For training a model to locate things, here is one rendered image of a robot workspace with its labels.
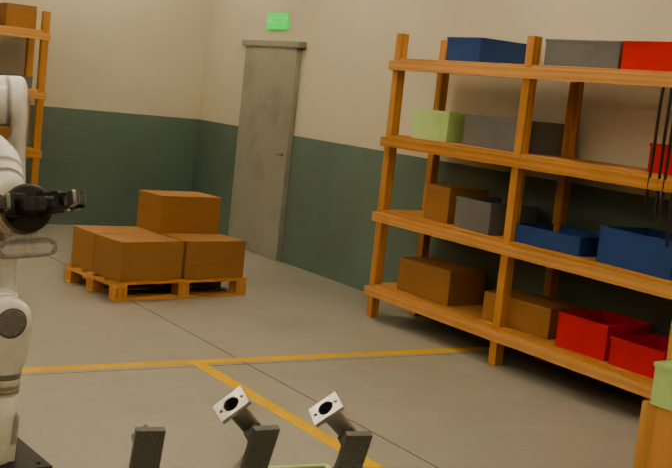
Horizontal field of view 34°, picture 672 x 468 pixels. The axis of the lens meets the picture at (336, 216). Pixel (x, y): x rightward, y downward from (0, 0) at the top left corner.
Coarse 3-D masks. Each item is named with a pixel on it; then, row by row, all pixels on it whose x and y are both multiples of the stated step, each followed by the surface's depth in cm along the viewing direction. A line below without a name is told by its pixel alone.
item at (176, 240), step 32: (160, 192) 910; (192, 192) 938; (160, 224) 889; (192, 224) 907; (96, 256) 847; (128, 256) 826; (160, 256) 846; (192, 256) 865; (224, 256) 885; (96, 288) 852; (128, 288) 870; (160, 288) 890
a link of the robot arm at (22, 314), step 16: (0, 304) 211; (16, 304) 212; (0, 320) 211; (16, 320) 212; (0, 336) 211; (16, 336) 213; (0, 352) 212; (16, 352) 214; (0, 368) 213; (16, 368) 215
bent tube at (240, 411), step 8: (232, 392) 177; (240, 392) 176; (224, 400) 177; (232, 400) 177; (240, 400) 175; (248, 400) 175; (216, 408) 176; (224, 408) 176; (232, 408) 178; (240, 408) 174; (224, 416) 175; (232, 416) 174; (240, 416) 176; (248, 416) 177; (240, 424) 177; (248, 424) 178; (240, 464) 183
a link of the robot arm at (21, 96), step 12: (0, 84) 205; (12, 84) 206; (24, 84) 208; (0, 96) 204; (12, 96) 205; (24, 96) 207; (0, 108) 205; (12, 108) 206; (24, 108) 207; (0, 120) 207; (12, 120) 207; (24, 120) 208; (12, 132) 208; (24, 132) 209; (12, 144) 208; (24, 144) 210; (24, 156) 210; (24, 168) 211; (24, 180) 212
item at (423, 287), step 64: (448, 64) 789; (512, 64) 740; (576, 64) 694; (640, 64) 650; (448, 128) 802; (512, 128) 743; (576, 128) 754; (384, 192) 856; (448, 192) 802; (512, 192) 735; (384, 256) 865; (512, 256) 727; (576, 256) 692; (640, 256) 646; (448, 320) 780; (512, 320) 742; (576, 320) 689; (640, 320) 699; (640, 384) 635
